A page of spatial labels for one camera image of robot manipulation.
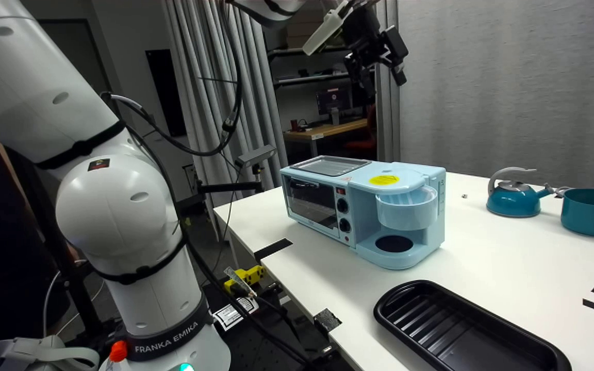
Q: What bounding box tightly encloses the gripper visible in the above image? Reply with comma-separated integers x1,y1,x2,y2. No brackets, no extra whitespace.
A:
341,4,383,99

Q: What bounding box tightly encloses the breakfast station griddle tray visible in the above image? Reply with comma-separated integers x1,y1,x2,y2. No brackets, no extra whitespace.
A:
290,155,373,178

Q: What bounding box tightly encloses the breakfast station lid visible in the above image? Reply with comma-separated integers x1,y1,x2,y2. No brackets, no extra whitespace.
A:
348,162,433,196

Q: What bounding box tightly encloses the breakfast station oven door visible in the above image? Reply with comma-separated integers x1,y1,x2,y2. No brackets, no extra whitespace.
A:
282,174,341,239

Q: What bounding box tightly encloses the light blue breakfast station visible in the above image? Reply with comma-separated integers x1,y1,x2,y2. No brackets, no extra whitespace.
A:
279,155,447,271

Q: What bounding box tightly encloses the monitor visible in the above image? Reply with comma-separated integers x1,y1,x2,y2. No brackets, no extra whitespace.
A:
316,85,354,117

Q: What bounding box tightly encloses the wooden desk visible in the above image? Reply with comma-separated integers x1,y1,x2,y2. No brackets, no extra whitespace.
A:
283,118,370,157

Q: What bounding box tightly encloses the light blue filter basket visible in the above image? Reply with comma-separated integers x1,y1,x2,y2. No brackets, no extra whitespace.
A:
375,184,439,231

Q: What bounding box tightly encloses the grey curtain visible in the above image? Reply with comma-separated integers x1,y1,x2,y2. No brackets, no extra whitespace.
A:
160,0,288,207

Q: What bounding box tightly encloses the teal kettle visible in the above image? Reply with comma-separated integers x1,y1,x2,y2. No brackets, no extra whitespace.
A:
486,166,556,218

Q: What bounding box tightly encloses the yellow power adapter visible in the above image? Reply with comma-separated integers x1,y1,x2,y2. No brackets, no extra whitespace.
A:
223,265,267,296

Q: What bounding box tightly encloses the teal pot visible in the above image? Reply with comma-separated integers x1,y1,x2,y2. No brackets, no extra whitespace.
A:
556,187,594,238

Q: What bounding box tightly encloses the black baking tray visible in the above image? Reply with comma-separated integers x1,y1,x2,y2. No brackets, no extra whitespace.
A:
373,279,573,371

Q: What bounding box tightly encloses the bottle with orange cap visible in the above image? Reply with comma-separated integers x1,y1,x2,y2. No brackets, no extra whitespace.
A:
99,340,131,371

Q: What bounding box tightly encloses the person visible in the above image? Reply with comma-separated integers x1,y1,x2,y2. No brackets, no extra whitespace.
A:
0,121,82,356

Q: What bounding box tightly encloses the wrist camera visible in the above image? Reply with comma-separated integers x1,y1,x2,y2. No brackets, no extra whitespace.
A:
379,24,410,87

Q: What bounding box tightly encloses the camera on mount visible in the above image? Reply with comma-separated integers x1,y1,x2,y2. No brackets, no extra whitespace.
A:
196,145,278,195

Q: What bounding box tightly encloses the white headset strap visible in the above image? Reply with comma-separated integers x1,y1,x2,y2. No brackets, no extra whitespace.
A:
0,335,101,371

